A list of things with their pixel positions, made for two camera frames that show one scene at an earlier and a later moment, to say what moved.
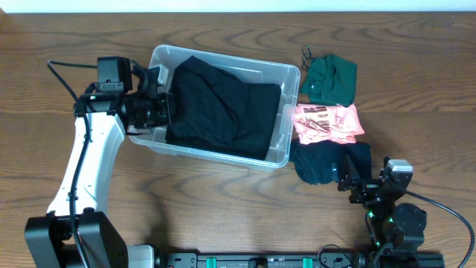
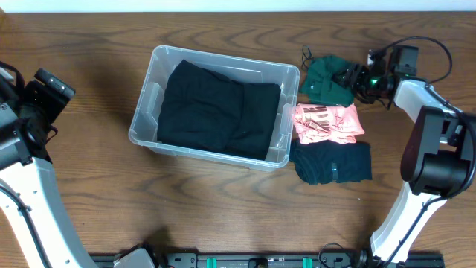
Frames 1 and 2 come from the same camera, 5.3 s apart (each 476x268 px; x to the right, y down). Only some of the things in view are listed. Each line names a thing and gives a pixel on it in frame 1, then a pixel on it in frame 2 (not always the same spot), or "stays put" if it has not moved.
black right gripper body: (367, 188) -> (367, 85)
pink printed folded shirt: (326, 123) stays put
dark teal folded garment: (318, 161) stays put
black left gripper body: (163, 109) -> (33, 106)
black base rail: (280, 260) stays put
